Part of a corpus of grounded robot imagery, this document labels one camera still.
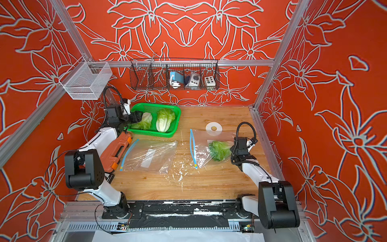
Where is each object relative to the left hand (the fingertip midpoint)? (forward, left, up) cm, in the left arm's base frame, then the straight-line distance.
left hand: (137, 111), depth 91 cm
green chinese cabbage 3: (+7, -15, -11) cm, 20 cm away
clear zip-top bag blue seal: (-21, -9, -16) cm, 28 cm away
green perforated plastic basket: (+15, -3, -13) cm, 20 cm away
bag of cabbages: (-6, -40, -20) cm, 45 cm away
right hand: (-12, -62, -13) cm, 64 cm away
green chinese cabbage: (-18, -51, -11) cm, 56 cm away
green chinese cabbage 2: (-1, -3, -11) cm, 11 cm away
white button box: (+20, -45, +10) cm, 50 cm away
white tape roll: (+4, -50, -19) cm, 53 cm away
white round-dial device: (+16, -35, +13) cm, 41 cm away
